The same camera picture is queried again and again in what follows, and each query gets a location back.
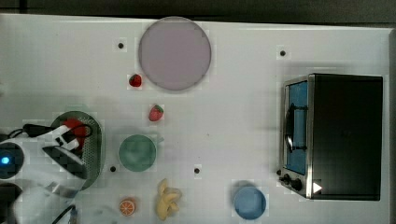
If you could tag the red strawberry with green leaves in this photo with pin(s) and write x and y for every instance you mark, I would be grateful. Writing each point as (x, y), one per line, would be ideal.
(155, 113)

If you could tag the blue bowl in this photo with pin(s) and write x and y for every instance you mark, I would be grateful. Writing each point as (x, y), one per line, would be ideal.
(249, 203)

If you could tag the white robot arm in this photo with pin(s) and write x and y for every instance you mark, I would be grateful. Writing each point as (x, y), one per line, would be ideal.
(49, 176)

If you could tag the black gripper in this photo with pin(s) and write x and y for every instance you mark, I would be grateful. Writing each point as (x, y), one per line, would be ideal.
(68, 160)

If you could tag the green metal strainer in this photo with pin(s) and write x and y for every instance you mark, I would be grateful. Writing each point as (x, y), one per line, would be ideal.
(92, 151)

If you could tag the red ketchup bottle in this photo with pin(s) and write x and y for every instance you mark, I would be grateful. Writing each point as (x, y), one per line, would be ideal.
(78, 130)

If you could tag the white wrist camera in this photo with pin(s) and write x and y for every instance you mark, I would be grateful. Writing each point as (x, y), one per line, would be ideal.
(63, 137)

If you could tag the yellow banana bunch toy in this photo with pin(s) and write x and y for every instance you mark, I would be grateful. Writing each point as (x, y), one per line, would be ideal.
(167, 200)

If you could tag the black toaster oven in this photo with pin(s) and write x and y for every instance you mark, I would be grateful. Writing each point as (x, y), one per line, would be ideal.
(332, 137)

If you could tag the grey round plate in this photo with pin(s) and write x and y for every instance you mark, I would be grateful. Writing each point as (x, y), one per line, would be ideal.
(174, 53)

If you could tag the small red strawberry toy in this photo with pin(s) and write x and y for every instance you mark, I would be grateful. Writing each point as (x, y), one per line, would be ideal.
(135, 80)

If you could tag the green mug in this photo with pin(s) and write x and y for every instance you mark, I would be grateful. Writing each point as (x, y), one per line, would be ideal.
(138, 152)

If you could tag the orange slice toy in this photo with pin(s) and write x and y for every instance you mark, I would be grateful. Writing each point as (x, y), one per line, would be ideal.
(127, 207)

